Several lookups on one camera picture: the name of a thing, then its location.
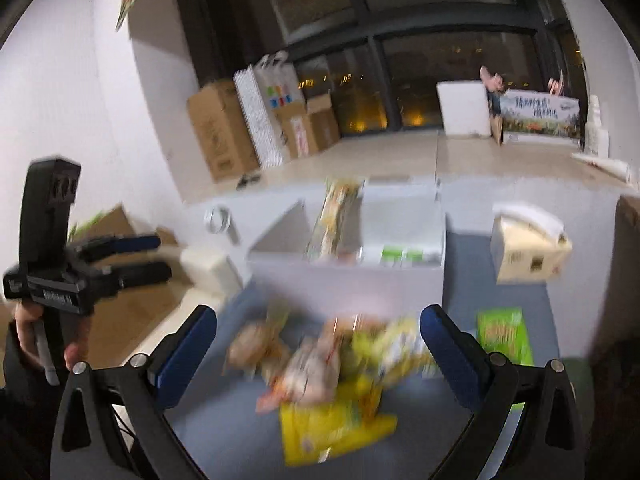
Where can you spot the black scissors on ledge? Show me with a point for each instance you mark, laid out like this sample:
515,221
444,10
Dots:
247,180

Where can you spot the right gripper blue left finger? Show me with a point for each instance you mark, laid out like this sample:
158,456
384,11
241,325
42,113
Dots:
159,386

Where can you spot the yellow snack pouch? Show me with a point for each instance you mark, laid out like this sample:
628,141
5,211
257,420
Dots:
349,423

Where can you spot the printed landscape carton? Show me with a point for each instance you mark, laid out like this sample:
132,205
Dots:
531,117

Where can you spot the white dotted paper bag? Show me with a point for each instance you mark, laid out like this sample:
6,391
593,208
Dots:
262,125

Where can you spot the person's left hand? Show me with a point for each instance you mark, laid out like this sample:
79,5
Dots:
26,315

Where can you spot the green snack bag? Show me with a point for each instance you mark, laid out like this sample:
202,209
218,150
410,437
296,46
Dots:
504,330

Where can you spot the white foam box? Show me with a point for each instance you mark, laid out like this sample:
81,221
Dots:
464,108

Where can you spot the white spray bottle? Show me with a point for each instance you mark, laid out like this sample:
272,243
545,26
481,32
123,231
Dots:
597,140

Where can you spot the roll of white tape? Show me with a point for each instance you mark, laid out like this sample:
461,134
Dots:
217,220

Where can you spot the white storage box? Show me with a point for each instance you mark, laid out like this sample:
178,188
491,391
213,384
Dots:
389,261

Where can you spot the white colourful shopping bag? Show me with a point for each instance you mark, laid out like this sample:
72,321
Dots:
277,80

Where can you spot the yellow-green snack bag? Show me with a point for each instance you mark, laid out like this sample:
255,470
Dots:
393,353

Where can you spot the round cracker snack packet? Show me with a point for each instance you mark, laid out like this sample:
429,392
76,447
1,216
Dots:
310,377

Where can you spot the small open cardboard box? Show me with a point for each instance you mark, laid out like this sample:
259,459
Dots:
309,128

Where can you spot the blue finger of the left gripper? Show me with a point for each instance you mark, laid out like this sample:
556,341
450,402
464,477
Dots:
113,279
100,248

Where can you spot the large brown cardboard box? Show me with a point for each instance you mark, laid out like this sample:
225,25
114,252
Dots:
219,124

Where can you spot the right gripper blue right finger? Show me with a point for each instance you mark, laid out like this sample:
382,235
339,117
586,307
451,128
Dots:
484,383

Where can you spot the tissue box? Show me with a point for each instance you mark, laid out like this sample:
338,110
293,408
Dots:
527,243

